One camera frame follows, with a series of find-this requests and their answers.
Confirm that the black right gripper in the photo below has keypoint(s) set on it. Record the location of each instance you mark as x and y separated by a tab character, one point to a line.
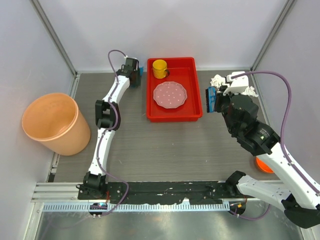
220	97

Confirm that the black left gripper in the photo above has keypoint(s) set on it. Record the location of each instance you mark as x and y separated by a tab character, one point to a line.
137	83

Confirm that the blue plastic dustpan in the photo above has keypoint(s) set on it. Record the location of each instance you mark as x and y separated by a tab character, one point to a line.
141	70

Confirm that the blue hand brush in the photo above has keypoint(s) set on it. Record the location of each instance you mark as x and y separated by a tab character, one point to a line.
210	97

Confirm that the white paper scrap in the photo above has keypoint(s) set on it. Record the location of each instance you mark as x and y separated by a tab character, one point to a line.
250	91
217	81

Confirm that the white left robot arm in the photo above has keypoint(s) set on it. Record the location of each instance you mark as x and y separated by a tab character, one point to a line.
108	121

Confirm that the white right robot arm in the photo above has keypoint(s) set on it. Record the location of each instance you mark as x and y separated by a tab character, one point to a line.
300	199

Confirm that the yellow mug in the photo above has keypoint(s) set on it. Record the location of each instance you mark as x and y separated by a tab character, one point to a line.
160	69

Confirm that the pink dotted plate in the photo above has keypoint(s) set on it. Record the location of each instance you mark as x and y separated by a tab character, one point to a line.
170	95

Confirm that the red plastic tray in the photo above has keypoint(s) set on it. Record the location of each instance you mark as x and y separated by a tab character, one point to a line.
182	71

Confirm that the orange bowl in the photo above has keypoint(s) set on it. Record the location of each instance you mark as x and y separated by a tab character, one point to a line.
263	167

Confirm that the orange plastic waste bucket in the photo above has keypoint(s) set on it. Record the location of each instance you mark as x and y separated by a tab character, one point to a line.
55	121

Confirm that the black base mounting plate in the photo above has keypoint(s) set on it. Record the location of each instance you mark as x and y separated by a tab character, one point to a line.
163	193

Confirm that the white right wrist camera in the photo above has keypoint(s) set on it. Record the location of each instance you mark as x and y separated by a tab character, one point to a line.
236	85

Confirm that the white slotted cable duct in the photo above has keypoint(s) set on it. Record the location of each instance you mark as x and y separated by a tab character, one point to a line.
128	208

